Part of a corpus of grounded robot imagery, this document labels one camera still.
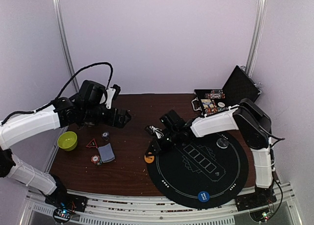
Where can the grey playing card deck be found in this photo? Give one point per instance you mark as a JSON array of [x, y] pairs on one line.
[[106, 153]]

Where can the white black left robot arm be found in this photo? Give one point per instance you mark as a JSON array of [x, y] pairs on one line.
[[91, 105]]

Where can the orange poker chip stack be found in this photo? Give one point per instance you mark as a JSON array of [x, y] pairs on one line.
[[96, 159]]

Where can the aluminium corner post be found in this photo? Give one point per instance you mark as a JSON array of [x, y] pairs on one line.
[[257, 35], [62, 34]]

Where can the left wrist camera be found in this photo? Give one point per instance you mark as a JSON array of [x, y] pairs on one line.
[[112, 94]]

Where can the blue small blind button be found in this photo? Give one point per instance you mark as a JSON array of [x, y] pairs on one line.
[[203, 196]]

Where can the black red triangle marker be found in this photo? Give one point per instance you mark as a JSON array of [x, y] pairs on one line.
[[92, 144]]

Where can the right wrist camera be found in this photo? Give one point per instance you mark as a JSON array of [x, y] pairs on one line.
[[154, 131]]

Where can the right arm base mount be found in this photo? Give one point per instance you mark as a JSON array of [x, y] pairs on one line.
[[254, 200]]

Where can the black poker chip case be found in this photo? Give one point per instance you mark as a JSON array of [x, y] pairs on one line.
[[237, 87]]

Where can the grey dealer button on mat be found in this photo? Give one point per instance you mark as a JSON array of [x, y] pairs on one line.
[[222, 143]]

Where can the blue playing card box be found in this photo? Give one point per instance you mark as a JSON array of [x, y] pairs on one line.
[[207, 103]]

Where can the right aluminium corner post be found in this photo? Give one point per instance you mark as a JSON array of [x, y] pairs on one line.
[[257, 35]]

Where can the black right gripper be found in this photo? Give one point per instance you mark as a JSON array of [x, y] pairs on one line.
[[161, 141]]

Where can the lime green bowl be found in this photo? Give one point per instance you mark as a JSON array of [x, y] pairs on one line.
[[67, 141]]

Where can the poker chip row in case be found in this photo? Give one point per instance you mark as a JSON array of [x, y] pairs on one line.
[[214, 95], [214, 110]]

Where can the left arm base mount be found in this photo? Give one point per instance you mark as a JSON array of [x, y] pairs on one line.
[[65, 201]]

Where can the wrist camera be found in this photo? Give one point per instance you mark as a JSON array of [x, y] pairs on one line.
[[154, 131], [112, 94]]

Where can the purple poker chip stack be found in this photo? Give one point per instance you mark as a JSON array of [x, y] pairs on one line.
[[106, 136]]

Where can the left aluminium corner post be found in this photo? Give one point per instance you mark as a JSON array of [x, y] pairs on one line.
[[62, 34]]

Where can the orange big blind button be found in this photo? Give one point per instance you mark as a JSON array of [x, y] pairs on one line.
[[149, 159]]

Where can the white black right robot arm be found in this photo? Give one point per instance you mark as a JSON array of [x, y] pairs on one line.
[[247, 118]]

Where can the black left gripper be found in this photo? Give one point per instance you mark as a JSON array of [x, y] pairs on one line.
[[120, 123]]

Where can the round black poker mat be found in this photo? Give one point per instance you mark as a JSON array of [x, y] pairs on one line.
[[201, 165]]

